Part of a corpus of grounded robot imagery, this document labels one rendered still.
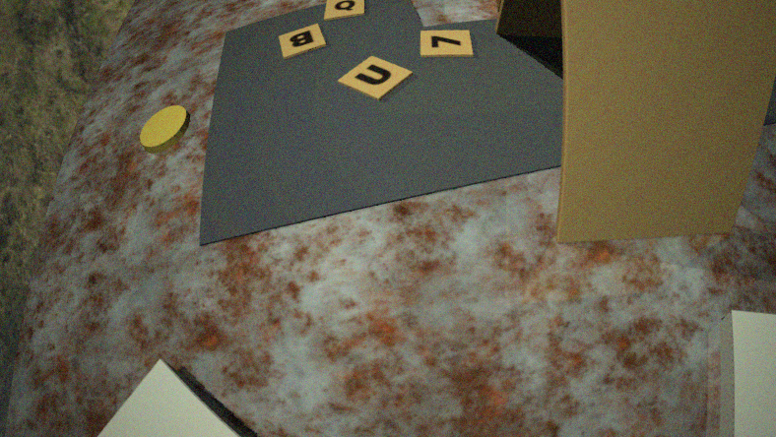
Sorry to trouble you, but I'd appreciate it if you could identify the tan square tile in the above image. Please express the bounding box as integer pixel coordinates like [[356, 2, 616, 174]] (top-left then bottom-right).
[[324, 0, 365, 21], [420, 30, 474, 58], [279, 24, 327, 60], [338, 56, 413, 101]]

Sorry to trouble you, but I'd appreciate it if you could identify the yellow round disc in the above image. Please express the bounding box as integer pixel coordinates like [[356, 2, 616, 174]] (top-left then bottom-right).
[[140, 105, 190, 154]]

